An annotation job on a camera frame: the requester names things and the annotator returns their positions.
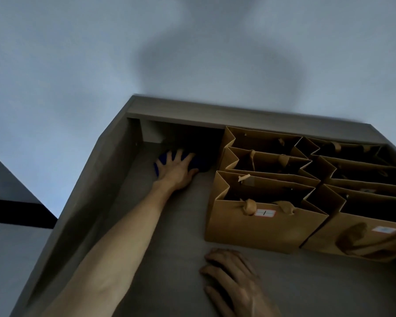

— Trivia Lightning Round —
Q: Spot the person's right hand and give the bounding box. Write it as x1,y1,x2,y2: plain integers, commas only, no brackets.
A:
199,248,282,317

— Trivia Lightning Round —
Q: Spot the person's left hand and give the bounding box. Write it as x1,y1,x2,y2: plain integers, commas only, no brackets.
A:
153,148,200,192

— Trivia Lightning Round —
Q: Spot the dark blue rounded object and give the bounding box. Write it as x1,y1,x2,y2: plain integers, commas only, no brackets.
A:
153,149,216,177

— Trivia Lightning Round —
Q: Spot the person's left forearm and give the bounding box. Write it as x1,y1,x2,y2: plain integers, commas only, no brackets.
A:
41,181,182,317

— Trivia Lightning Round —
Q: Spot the grey wooden shelf unit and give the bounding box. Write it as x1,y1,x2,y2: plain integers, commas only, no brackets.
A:
10,94,396,317

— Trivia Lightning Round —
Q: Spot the group of brown paper bags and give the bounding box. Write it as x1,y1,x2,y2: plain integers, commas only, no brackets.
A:
204,126,396,263

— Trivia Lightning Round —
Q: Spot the grey cabinet with black stripe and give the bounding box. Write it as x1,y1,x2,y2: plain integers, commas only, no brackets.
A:
0,148,59,317

